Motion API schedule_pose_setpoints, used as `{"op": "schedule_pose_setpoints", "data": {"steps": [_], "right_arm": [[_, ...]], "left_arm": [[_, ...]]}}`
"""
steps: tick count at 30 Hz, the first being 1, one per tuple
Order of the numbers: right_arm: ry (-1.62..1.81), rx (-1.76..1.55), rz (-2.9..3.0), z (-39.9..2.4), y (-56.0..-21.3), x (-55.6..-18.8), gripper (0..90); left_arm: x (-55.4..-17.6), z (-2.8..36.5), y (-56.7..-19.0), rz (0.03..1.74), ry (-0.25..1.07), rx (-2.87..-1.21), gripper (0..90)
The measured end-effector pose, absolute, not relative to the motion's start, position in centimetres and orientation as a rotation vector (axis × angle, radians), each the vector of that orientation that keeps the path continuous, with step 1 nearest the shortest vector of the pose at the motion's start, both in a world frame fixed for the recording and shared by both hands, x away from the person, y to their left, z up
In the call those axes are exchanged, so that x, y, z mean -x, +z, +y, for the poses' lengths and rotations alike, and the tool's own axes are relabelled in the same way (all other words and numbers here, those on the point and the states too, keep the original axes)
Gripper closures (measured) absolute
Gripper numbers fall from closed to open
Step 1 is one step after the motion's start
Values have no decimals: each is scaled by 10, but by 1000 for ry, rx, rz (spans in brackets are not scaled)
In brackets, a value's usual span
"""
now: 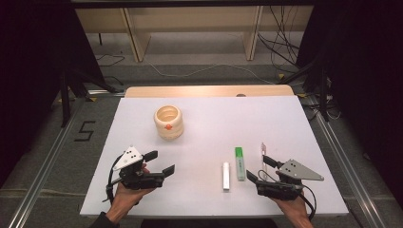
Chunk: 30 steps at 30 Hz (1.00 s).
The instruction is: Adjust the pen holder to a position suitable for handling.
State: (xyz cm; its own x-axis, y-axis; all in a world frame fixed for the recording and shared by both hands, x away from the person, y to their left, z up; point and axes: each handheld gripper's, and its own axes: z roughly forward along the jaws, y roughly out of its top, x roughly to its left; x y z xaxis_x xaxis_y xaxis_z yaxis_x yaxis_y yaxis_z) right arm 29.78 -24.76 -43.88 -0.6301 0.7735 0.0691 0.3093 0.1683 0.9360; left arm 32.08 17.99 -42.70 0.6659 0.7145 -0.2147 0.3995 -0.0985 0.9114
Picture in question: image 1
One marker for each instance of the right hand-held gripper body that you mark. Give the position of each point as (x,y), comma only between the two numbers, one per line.
(285,190)

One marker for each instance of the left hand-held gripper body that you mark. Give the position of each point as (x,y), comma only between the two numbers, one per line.
(139,180)

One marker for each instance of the clear thin pen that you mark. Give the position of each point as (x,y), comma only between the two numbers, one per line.
(263,151)

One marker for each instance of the green highlighter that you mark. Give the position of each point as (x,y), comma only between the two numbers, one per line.
(240,164)

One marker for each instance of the white marker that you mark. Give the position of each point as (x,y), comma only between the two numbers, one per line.
(226,177)

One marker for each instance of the cream ribbed pen holder cup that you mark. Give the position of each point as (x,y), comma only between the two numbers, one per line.
(168,133)

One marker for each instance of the person's right hand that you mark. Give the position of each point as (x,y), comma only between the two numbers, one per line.
(293,207)

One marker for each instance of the person's left hand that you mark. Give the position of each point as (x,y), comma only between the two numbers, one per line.
(130,198)

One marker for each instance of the dark round table grommet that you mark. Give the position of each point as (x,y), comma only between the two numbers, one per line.
(240,95)

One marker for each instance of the light wooden table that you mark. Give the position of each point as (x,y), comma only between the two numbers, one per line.
(190,91)

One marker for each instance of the black tripod stand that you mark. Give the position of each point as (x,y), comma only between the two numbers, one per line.
(65,101)
(322,91)

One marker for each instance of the black curtain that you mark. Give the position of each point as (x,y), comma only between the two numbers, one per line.
(364,79)
(31,63)

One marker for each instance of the light wooden desk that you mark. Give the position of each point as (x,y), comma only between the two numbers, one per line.
(196,19)

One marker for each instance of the aluminium floor rail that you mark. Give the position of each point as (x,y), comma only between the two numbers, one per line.
(38,177)
(355,177)
(104,92)

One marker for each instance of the dark metal frame bar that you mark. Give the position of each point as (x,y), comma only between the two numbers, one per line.
(190,3)

